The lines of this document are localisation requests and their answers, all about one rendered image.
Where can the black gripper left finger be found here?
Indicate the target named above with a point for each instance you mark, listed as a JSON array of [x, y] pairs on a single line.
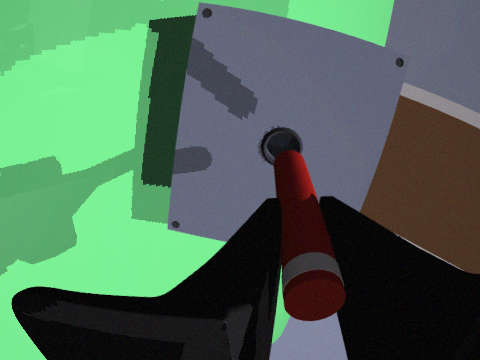
[[226, 310]]

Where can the grey panel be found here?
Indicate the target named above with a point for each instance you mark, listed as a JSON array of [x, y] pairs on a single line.
[[258, 85]]

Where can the red peg with white band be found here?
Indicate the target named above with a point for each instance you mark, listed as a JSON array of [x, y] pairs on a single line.
[[311, 282]]

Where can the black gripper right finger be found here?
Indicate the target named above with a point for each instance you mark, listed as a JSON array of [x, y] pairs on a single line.
[[401, 303]]

